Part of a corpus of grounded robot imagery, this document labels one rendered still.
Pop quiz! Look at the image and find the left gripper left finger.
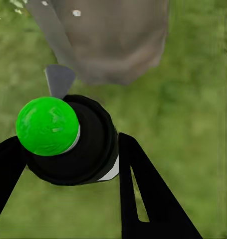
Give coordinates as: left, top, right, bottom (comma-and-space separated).
0, 136, 26, 214

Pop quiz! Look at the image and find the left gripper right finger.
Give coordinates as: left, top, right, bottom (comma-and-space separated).
118, 132, 203, 239

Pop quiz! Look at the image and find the pesticide atomizer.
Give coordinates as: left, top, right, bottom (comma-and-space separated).
15, 64, 120, 186

